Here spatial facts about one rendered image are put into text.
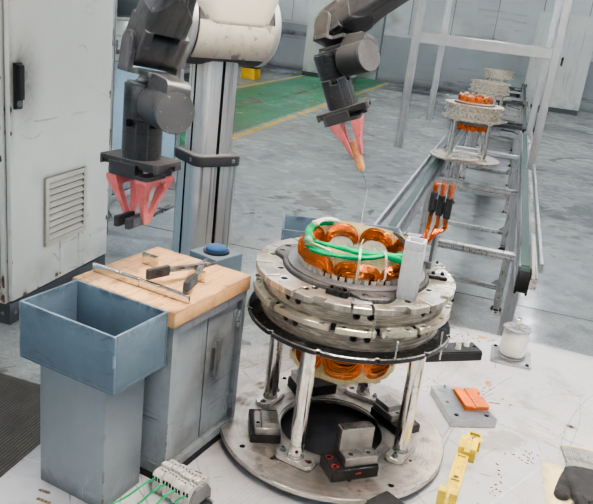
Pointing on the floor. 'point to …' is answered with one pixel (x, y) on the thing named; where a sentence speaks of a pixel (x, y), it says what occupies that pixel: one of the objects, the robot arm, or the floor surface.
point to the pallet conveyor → (520, 202)
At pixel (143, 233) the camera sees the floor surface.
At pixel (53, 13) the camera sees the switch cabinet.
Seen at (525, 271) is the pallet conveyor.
